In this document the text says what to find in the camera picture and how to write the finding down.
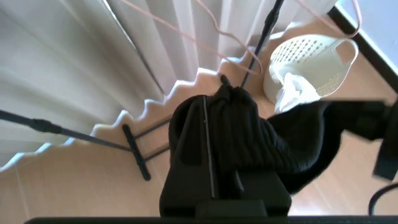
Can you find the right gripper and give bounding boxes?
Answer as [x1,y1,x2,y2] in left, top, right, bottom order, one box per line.
[372,98,398,182]

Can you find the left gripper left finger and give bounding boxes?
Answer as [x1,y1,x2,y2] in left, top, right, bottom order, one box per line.
[159,95,217,218]

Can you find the black shorts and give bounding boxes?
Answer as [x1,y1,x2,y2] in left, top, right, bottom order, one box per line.
[169,83,346,195]

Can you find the white laundry basket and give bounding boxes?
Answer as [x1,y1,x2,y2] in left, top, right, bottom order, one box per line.
[263,33,360,106]

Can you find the black clothes rack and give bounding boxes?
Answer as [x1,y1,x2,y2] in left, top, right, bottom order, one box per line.
[0,0,285,182]

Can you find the beige curtain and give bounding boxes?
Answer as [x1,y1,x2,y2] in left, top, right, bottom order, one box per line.
[0,0,338,169]

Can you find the white garment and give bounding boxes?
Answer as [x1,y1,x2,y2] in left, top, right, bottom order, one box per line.
[273,72,321,114]

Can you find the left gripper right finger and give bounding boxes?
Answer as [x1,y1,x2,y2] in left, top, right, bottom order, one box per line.
[235,169,292,218]

